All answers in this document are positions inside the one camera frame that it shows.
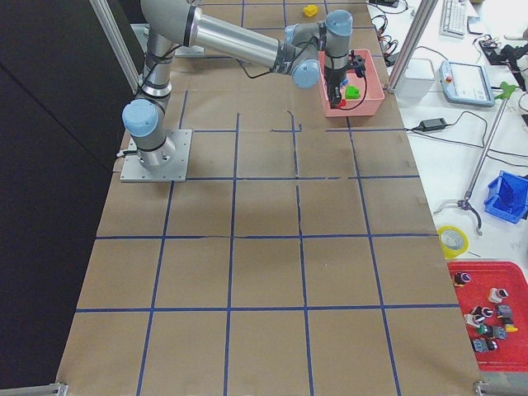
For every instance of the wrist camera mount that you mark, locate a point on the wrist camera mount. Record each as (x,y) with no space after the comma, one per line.
(356,63)

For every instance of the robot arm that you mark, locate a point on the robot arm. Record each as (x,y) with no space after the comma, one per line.
(308,53)

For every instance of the blue storage bin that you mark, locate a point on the blue storage bin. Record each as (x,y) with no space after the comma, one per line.
(507,197)

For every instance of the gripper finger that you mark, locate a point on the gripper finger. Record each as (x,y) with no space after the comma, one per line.
(337,97)
(331,95)

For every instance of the aluminium frame post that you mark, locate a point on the aluminium frame post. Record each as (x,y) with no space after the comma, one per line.
(419,23)

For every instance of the pink plastic box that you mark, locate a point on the pink plastic box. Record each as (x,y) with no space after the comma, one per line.
(370,90)

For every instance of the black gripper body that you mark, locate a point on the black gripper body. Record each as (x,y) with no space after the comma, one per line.
(334,77)

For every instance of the teach pendant tablet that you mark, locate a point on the teach pendant tablet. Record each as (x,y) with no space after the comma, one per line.
(466,84)

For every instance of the metal reacher grabber tool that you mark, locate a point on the metal reacher grabber tool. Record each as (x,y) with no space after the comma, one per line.
(464,202)

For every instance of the yellow tape roll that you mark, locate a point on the yellow tape roll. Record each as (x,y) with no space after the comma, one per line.
(453,241)

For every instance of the red parts tray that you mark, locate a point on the red parts tray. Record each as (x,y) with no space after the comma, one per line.
(492,297)

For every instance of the black power adapter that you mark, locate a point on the black power adapter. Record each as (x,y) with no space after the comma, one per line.
(432,124)

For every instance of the yellow toy block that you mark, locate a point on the yellow toy block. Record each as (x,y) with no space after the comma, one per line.
(310,10)

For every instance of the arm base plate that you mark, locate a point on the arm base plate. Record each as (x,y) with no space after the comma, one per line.
(167,164)

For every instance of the green toy block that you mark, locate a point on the green toy block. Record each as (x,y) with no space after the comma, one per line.
(352,92)

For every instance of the white keyboard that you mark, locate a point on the white keyboard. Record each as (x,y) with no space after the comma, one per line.
(454,18)

